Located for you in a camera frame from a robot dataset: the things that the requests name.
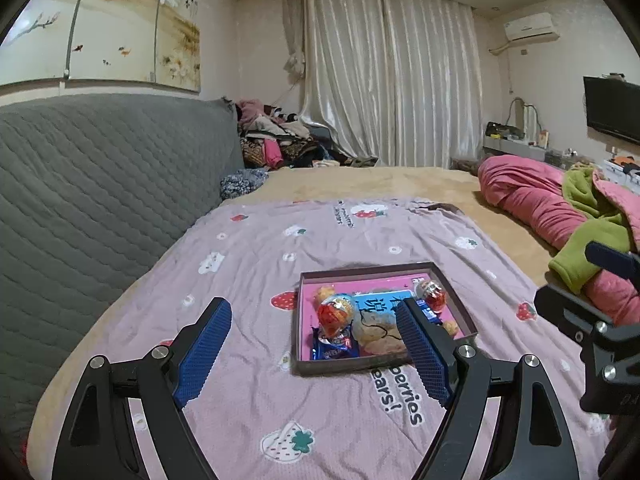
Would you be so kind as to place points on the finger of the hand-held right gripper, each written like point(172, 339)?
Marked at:
point(565, 310)
point(610, 259)

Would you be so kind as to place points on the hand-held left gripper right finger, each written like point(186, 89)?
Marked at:
point(422, 355)

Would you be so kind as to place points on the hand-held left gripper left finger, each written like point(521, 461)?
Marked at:
point(202, 355)

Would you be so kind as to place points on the walnut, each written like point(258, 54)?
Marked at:
point(451, 327)

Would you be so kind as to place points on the beige mesh scrunchie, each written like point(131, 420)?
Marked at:
point(375, 332)

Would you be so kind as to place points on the clear egg with red candy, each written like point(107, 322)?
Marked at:
point(334, 317)
point(432, 294)

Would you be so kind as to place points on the blue snack packet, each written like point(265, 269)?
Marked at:
point(332, 350)

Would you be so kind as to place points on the dark grey cardboard box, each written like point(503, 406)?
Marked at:
point(330, 367)

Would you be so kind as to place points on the green fleece blanket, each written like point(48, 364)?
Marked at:
point(585, 245)

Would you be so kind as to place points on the pink printed bed sheet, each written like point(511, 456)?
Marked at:
point(250, 260)

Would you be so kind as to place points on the pink quilt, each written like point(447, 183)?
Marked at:
point(520, 185)

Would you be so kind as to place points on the cluttered side table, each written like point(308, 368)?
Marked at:
point(505, 147)

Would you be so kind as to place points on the white arched stand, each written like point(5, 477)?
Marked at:
point(529, 115)

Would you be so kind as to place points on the blue patterned cloth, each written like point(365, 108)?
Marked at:
point(242, 182)

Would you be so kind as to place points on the grey quilted headboard cover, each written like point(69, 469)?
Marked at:
point(100, 185)

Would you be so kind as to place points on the pile of clothes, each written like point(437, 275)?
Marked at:
point(280, 140)

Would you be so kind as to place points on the white air conditioner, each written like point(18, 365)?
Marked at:
point(530, 27)

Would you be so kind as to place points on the white shiny curtain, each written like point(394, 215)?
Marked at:
point(375, 85)

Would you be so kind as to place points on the white curtain tassel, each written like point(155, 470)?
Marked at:
point(295, 64)

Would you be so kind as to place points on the grey metal pole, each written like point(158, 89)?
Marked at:
point(75, 20)
point(157, 20)

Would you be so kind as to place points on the black wall television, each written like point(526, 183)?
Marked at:
point(615, 110)

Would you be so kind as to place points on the floral wall mural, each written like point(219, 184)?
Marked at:
point(125, 25)

